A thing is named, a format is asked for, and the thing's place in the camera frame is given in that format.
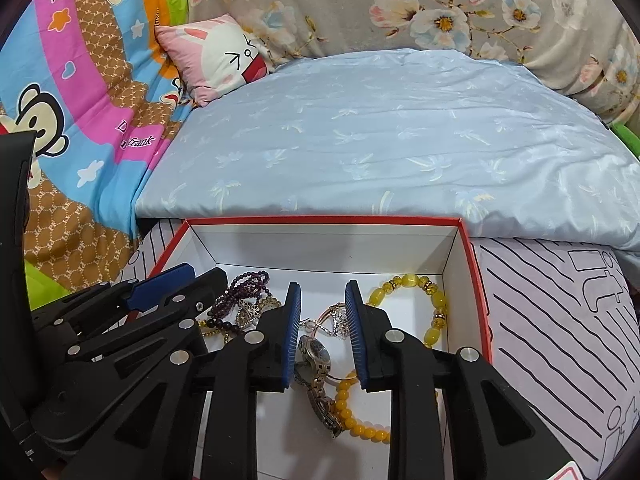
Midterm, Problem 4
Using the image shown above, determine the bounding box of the dark purple bead bracelet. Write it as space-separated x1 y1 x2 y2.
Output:
205 268 272 331

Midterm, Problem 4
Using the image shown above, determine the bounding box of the large yellow bead bracelet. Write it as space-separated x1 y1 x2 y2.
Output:
365 273 450 350

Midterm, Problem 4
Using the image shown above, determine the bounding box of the red white cardboard box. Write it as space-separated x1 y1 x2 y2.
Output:
155 217 491 479

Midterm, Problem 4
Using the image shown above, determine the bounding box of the silver wrist watch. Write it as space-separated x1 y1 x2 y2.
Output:
294 335 343 438

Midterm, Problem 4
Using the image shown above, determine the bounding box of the grey striped bed sheet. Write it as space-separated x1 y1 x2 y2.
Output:
122 214 639 479

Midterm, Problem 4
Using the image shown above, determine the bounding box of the colourful monkey cartoon blanket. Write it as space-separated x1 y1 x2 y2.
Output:
1 0 192 308

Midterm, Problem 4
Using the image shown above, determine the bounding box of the pink bunny pillow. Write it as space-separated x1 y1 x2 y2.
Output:
155 14 268 106

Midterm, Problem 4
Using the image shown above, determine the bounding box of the light blue quilt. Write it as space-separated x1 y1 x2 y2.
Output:
136 49 639 252

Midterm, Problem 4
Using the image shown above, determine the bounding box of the green plastic object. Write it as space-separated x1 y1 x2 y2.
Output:
611 124 640 158

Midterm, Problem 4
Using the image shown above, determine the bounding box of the grey floral blanket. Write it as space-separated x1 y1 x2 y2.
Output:
189 0 639 129

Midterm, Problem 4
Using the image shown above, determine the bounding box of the rose gold chain bracelet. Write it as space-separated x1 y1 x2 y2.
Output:
299 301 354 340

